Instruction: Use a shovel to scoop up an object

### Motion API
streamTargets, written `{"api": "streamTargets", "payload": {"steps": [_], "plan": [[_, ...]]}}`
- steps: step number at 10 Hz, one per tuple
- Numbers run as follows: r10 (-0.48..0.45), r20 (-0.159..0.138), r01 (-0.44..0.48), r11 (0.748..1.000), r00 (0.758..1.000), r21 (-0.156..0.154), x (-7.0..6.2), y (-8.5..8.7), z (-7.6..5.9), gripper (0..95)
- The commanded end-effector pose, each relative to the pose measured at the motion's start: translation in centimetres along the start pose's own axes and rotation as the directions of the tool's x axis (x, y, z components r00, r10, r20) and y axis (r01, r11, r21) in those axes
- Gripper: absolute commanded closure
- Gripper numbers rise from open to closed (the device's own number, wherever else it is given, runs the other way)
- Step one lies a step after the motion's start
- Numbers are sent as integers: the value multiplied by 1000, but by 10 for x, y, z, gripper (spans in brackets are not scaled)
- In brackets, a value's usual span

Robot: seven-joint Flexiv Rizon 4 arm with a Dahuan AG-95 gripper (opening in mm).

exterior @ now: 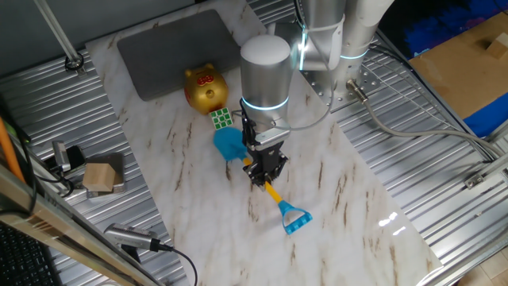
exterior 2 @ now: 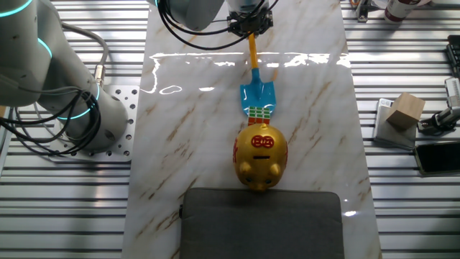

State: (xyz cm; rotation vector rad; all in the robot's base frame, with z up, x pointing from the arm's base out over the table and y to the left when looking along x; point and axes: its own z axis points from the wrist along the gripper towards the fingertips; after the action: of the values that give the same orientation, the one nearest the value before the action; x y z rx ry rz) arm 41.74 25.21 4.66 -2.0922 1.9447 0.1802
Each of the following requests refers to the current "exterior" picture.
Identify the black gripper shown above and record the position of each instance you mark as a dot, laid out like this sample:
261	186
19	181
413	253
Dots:
269	159

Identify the blue yellow toy shovel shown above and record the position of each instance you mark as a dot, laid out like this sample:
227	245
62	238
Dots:
228	145

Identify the green white rubik's cube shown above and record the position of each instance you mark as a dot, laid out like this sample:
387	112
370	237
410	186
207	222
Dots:
221	118

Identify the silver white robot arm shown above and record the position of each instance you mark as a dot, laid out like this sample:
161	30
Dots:
264	79

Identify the golden piggy bank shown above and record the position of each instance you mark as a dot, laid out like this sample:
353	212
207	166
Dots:
204	91

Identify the white marble pattern board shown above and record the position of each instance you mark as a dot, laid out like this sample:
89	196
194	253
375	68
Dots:
357	238

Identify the grey fabric laptop sleeve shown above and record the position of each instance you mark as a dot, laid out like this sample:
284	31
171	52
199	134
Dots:
178	51

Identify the light wooden cube block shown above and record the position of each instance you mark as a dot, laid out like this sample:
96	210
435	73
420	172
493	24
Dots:
98	178

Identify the brown cardboard box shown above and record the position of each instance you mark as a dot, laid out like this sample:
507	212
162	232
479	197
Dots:
456	75

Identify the blue plastic sheet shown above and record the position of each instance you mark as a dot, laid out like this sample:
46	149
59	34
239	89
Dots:
488	119

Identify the slanted aluminium pole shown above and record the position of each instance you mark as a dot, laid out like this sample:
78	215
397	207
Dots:
59	35

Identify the orange pole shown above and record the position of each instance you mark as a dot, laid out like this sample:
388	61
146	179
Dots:
10	155

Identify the black keyboard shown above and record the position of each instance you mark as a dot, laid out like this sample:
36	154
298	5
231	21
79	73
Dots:
24	262

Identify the small wooden block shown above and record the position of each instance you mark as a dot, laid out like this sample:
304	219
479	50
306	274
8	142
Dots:
499	47

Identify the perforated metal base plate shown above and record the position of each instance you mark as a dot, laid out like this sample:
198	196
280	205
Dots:
369	85

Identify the silver ridged camera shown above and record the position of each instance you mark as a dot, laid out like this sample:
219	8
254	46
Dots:
129	235

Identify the small silver camera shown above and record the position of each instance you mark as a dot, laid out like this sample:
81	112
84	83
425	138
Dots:
61	155

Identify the small metal corner bracket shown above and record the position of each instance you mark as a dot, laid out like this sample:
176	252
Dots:
474	181

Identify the aluminium frame bar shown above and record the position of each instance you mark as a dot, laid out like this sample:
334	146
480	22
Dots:
59	234

